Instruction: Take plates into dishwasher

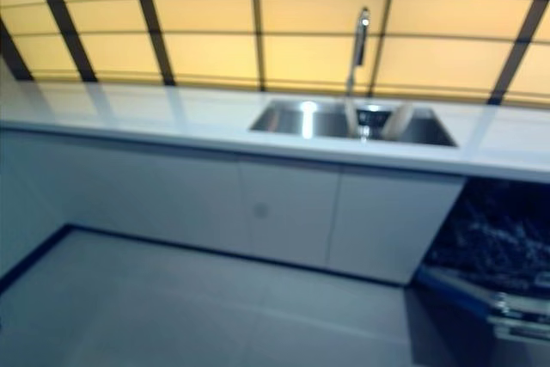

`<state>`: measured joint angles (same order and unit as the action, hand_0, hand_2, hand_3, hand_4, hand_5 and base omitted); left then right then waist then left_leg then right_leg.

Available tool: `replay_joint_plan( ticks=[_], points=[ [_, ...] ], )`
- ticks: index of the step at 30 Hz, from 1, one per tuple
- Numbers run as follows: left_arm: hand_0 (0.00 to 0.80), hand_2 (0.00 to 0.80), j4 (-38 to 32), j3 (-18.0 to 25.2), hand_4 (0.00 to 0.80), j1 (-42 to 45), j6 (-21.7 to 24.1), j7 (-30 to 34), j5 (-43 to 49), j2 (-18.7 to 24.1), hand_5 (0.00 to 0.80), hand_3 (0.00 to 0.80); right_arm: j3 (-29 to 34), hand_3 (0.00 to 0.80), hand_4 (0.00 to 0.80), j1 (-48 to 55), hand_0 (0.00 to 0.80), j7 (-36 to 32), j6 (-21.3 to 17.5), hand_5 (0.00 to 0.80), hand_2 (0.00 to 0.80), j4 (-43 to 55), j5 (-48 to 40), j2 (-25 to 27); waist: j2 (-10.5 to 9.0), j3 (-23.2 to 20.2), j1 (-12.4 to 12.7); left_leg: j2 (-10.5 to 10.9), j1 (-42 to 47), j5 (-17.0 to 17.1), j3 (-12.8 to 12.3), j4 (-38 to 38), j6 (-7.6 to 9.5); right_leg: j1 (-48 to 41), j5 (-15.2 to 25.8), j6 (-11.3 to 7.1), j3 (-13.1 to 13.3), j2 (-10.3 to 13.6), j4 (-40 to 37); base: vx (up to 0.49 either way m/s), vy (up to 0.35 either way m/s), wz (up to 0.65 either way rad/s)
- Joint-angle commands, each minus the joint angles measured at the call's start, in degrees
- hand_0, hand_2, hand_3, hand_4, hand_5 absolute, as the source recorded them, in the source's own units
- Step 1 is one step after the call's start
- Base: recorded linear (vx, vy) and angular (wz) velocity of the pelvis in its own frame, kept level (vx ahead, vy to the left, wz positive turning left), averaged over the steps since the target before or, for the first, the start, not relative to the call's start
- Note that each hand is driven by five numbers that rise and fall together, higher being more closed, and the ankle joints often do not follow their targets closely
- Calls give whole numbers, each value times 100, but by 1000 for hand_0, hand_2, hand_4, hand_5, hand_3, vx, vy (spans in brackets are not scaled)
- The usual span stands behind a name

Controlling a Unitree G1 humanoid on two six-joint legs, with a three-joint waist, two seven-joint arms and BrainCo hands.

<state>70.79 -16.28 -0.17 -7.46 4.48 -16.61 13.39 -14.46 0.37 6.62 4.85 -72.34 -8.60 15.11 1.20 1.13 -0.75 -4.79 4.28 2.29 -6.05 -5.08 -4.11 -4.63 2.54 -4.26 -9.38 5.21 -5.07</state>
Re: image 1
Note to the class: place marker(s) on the stainless steel sink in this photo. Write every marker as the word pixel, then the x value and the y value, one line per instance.
pixel 301 120

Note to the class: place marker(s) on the chrome pull-down faucet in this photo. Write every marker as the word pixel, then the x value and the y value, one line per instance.
pixel 360 36

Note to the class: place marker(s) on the white glossy cabinet door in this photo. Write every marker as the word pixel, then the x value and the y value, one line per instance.
pixel 129 186
pixel 292 212
pixel 386 229

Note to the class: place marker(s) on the cream round plate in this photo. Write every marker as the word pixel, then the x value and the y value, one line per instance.
pixel 351 118
pixel 395 122

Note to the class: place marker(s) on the built-in dishwasher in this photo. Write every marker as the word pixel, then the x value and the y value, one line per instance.
pixel 485 229

